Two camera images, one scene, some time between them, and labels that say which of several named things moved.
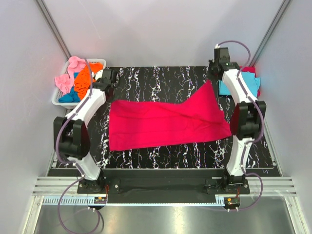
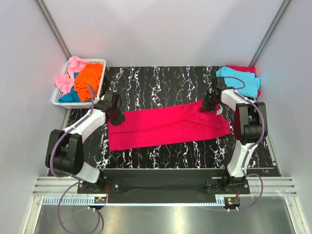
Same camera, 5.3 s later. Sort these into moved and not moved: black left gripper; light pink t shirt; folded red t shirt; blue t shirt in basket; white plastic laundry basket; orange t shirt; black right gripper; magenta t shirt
Moved: black left gripper; magenta t shirt; black right gripper
Not moved: blue t shirt in basket; white plastic laundry basket; folded red t shirt; light pink t shirt; orange t shirt
